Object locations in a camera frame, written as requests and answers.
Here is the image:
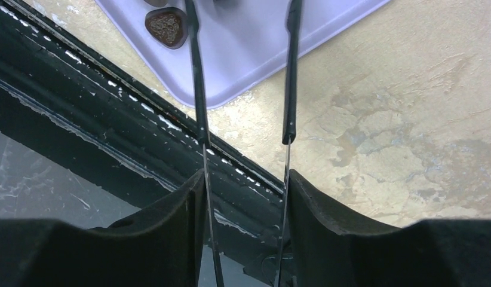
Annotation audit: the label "dark heart chocolate front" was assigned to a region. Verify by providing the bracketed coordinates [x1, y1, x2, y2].
[145, 7, 188, 50]

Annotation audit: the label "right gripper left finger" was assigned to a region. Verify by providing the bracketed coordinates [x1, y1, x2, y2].
[0, 170, 206, 286]

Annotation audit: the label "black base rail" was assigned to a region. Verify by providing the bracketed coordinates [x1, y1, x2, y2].
[0, 0, 297, 287]

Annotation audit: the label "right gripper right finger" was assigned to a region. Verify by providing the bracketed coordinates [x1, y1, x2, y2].
[288, 170, 491, 286]

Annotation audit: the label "metal tweezers black tips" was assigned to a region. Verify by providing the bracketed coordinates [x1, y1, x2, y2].
[185, 0, 303, 286]

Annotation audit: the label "lilac plastic tray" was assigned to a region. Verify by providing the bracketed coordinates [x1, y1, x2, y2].
[98, 0, 384, 109]

